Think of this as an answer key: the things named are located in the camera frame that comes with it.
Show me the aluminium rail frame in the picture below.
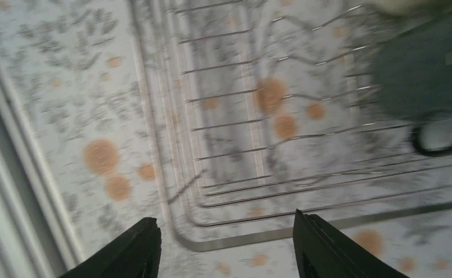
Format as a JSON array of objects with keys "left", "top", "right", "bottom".
[{"left": 0, "top": 74, "right": 79, "bottom": 277}]

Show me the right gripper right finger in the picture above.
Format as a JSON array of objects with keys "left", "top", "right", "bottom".
[{"left": 293, "top": 210, "right": 407, "bottom": 278}]

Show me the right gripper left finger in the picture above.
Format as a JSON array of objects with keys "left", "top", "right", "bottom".
[{"left": 60, "top": 217, "right": 162, "bottom": 278}]

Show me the floral table mat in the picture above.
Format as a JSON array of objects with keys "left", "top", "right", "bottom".
[{"left": 0, "top": 1, "right": 452, "bottom": 277}]

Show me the dark grey mug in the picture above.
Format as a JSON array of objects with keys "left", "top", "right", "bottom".
[{"left": 373, "top": 10, "right": 452, "bottom": 157}]

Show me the wire dish rack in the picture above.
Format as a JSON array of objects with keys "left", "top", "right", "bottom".
[{"left": 130, "top": 1, "right": 452, "bottom": 252}]

